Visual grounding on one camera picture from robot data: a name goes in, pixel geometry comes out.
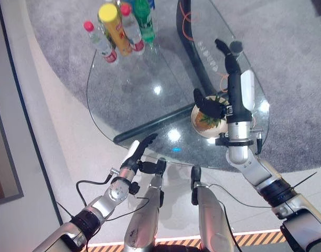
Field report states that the orange fruit with green leaves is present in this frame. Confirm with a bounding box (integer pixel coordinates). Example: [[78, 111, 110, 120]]
[[194, 96, 227, 130]]

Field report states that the silver left robot leg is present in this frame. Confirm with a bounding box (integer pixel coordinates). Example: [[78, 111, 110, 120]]
[[123, 157, 167, 252]]

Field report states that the orange cable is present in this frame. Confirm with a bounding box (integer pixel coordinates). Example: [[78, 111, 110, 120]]
[[179, 0, 230, 92]]

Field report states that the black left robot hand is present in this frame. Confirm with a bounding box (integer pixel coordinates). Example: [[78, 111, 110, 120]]
[[121, 133, 159, 174]]

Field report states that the black curved table base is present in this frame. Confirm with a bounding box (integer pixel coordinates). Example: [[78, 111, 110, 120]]
[[113, 0, 230, 144]]

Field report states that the thin black body cable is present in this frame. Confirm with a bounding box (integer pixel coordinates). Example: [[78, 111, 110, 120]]
[[209, 183, 272, 209]]

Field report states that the red cap water bottle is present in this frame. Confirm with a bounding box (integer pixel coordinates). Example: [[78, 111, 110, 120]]
[[83, 20, 119, 64], [120, 3, 146, 55]]

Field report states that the silver right robot leg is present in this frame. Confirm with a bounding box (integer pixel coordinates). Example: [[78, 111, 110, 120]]
[[190, 165, 235, 252]]

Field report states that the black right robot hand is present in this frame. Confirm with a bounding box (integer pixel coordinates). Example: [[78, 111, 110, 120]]
[[193, 38, 256, 124]]

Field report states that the green plastic soda bottle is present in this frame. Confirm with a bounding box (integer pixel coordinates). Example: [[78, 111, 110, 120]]
[[133, 0, 156, 44]]

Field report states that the yellow cap juice bottle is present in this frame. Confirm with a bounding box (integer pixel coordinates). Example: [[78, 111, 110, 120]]
[[98, 3, 134, 57]]

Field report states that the silver robot leg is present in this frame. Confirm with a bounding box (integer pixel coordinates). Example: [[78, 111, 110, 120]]
[[190, 165, 235, 252], [123, 157, 167, 252]]

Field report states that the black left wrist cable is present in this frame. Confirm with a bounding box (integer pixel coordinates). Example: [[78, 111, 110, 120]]
[[76, 167, 119, 208]]

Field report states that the grey carpet rug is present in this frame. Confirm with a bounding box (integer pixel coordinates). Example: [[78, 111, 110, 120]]
[[26, 0, 321, 174]]

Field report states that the black round table fastener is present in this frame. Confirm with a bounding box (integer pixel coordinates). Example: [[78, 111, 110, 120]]
[[228, 41, 244, 56]]

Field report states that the white round plate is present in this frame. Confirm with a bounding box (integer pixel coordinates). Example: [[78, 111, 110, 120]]
[[190, 95, 230, 138]]

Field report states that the orange black striped floor tape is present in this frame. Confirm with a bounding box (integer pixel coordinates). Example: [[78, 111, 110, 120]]
[[86, 229, 287, 252]]

